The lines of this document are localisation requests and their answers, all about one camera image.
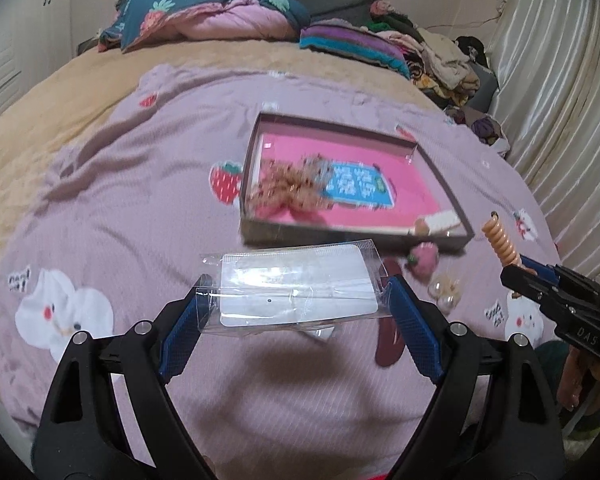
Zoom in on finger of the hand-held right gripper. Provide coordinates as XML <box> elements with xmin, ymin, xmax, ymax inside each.
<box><xmin>520</xmin><ymin>256</ymin><xmax>556</xmax><ymax>281</ymax></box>
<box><xmin>500</xmin><ymin>264</ymin><xmax>548</xmax><ymax>306</ymax></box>

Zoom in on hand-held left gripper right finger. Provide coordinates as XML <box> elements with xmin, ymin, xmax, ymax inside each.
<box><xmin>382</xmin><ymin>274</ymin><xmax>566</xmax><ymax>480</ymax></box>

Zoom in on pile of folded clothes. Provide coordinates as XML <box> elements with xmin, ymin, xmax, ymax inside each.
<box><xmin>367</xmin><ymin>0</ymin><xmax>511</xmax><ymax>148</ymax></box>

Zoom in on dark green garment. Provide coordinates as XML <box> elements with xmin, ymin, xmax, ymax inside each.
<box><xmin>536</xmin><ymin>342</ymin><xmax>571</xmax><ymax>403</ymax></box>

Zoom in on blue printed card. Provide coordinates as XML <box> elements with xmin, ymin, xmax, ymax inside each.
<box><xmin>322</xmin><ymin>160</ymin><xmax>396</xmax><ymax>210</ymax></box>

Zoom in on wall cable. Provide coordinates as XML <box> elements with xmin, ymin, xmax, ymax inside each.
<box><xmin>415</xmin><ymin>0</ymin><xmax>506</xmax><ymax>31</ymax></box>

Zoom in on pink fluffy hair clip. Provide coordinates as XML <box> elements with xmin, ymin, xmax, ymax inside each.
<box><xmin>405</xmin><ymin>242</ymin><xmax>441</xmax><ymax>278</ymax></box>

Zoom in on navy pink floral quilt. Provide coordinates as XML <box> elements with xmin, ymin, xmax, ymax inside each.
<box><xmin>99</xmin><ymin>0</ymin><xmax>311</xmax><ymax>53</ymax></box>

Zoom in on grey cardboard box pink inside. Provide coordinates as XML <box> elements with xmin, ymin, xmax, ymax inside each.
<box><xmin>237</xmin><ymin>111</ymin><xmax>476</xmax><ymax>256</ymax></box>

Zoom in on white comb hair clip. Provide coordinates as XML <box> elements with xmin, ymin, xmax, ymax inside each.
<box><xmin>412</xmin><ymin>210</ymin><xmax>463</xmax><ymax>235</ymax></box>

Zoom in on orange spiral hair tie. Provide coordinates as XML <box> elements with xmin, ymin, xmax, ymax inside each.
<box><xmin>481</xmin><ymin>211</ymin><xmax>523</xmax><ymax>268</ymax></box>

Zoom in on translucent peach hair claw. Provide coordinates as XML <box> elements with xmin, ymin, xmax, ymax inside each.
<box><xmin>430</xmin><ymin>272</ymin><xmax>465</xmax><ymax>311</ymax></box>

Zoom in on cream satin curtain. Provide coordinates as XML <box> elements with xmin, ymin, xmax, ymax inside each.
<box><xmin>485</xmin><ymin>0</ymin><xmax>600</xmax><ymax>281</ymax></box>

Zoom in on person's right hand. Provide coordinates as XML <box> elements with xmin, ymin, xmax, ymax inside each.
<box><xmin>557</xmin><ymin>349</ymin><xmax>600</xmax><ymax>409</ymax></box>

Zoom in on white wardrobe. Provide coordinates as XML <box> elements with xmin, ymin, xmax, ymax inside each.
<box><xmin>0</xmin><ymin>0</ymin><xmax>81</xmax><ymax>131</ymax></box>

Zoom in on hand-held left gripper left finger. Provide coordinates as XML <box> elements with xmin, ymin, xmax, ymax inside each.
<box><xmin>32</xmin><ymin>274</ymin><xmax>216</xmax><ymax>480</ymax></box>

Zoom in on clear packet with white card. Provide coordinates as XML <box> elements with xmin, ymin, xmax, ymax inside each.
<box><xmin>194</xmin><ymin>239</ymin><xmax>387</xmax><ymax>335</ymax></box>

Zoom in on black garment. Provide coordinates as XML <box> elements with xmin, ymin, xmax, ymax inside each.
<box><xmin>455</xmin><ymin>35</ymin><xmax>491</xmax><ymax>66</ymax></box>

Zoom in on striped folded blanket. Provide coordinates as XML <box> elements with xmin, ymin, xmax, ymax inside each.
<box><xmin>299</xmin><ymin>20</ymin><xmax>411</xmax><ymax>78</ymax></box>

